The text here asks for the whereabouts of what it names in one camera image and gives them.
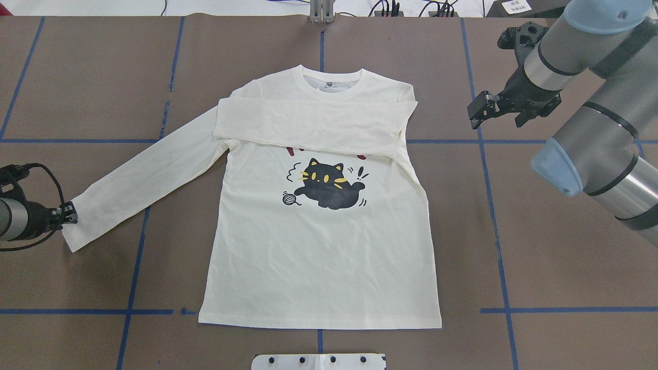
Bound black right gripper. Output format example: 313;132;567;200
467;69;562;130

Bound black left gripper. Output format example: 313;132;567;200
47;201;78;232

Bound cream long sleeve cat shirt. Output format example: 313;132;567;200
63;66;442;330

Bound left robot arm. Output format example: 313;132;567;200
1;198;78;241

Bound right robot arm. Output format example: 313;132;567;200
467;1;657;245

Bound blue tape line right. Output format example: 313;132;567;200
460;18;520;369

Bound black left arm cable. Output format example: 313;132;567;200
0;162;67;252

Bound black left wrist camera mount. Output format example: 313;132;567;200
1;164;30;204

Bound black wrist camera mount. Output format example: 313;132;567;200
497;22;549;51
1;164;30;204

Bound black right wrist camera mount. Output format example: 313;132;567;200
497;22;549;51

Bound grey aluminium post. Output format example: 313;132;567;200
308;0;335;24

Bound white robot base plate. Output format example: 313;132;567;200
251;353;387;369

